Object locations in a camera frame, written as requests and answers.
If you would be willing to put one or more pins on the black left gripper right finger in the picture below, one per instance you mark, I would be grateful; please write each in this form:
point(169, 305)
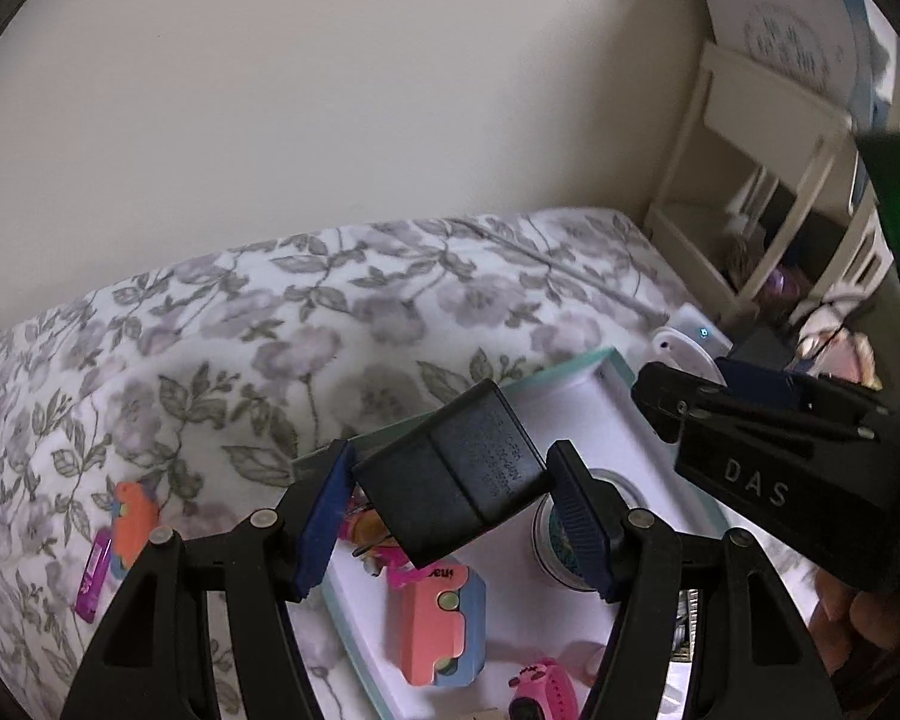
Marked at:
point(754, 657)

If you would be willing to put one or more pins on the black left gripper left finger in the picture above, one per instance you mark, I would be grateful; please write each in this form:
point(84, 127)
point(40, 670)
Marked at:
point(151, 654)

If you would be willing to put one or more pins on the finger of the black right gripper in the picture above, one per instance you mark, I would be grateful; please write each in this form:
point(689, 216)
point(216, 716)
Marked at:
point(669, 399)
point(787, 390)

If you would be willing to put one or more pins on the gold black hair comb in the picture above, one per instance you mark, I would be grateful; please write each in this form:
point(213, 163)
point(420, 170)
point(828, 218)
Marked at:
point(685, 627)

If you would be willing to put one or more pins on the pink smart watch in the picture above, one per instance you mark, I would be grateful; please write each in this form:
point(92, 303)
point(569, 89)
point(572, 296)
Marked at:
point(543, 690)

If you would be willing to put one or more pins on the black wall charger adapter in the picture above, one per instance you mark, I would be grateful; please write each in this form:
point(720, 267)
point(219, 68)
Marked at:
point(462, 472)

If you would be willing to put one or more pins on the pink yellow toy figure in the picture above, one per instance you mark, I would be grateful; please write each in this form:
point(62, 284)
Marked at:
point(372, 545)

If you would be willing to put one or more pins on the orange blue toy car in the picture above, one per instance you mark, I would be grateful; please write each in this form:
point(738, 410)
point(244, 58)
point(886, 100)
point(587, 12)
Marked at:
point(442, 624)
point(134, 516)

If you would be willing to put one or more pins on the white smart watch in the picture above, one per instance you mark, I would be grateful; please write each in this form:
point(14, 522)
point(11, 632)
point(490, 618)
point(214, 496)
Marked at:
point(677, 350)

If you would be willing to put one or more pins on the black plugged charger block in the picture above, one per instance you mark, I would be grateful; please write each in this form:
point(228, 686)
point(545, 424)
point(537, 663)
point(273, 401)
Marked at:
point(762, 347)

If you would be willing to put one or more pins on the white power strip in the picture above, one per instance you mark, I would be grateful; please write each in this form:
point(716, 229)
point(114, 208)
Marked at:
point(694, 324)

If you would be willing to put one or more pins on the purple lighter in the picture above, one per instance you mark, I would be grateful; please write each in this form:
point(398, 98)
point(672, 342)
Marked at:
point(94, 575)

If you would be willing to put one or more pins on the white shelf unit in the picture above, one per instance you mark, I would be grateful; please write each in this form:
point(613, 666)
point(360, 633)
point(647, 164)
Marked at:
point(805, 168)

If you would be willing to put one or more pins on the teal rimmed white box lid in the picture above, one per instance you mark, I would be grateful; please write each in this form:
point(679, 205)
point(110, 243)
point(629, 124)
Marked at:
point(535, 604)

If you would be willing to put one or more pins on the floral grey white blanket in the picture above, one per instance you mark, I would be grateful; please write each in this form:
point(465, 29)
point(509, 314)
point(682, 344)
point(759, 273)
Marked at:
point(210, 381)

